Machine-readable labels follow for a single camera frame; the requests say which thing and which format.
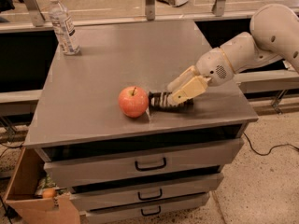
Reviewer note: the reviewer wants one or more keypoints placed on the grey drawer cabinet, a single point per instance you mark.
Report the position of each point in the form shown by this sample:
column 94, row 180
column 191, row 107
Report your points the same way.
column 78, row 114

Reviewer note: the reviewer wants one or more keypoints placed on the red apple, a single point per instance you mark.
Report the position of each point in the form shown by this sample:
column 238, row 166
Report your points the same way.
column 133, row 101

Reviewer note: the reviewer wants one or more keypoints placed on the black rxbar chocolate wrapper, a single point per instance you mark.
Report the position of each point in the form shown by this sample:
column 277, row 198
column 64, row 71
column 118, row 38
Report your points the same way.
column 158, row 102

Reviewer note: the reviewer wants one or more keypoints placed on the orange fruit in box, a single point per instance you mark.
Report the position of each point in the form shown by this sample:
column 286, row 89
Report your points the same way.
column 49, row 193

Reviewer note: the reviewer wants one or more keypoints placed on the bottom grey drawer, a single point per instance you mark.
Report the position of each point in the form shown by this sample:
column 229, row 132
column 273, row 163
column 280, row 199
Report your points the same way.
column 147, row 209

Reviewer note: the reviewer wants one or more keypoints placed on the top grey drawer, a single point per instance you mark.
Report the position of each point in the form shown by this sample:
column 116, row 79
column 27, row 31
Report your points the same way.
column 100, row 169

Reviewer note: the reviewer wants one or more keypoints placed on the middle grey drawer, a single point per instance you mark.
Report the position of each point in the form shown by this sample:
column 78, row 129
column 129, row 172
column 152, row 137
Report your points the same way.
column 146, row 192

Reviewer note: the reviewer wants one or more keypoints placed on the grey drawer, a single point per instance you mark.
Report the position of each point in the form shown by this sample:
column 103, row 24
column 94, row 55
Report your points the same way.
column 100, row 169
column 146, row 192
column 147, row 209

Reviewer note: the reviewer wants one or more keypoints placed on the brown cardboard box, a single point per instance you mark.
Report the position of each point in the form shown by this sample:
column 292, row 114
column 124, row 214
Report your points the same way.
column 21, row 194

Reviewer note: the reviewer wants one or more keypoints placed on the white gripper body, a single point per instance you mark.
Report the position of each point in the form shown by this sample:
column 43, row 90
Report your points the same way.
column 212, row 64

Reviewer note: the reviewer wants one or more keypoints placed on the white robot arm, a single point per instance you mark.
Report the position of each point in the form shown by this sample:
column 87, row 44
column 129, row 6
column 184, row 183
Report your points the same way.
column 273, row 34

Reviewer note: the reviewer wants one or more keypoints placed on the metal railing frame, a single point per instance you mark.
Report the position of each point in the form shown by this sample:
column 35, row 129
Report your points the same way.
column 33, row 14

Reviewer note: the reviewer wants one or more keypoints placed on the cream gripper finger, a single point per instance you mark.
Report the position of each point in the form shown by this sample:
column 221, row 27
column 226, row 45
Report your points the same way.
column 183, row 78
column 191, row 89

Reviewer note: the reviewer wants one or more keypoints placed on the clear plastic water bottle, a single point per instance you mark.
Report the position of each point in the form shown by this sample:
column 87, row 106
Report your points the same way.
column 63, row 27

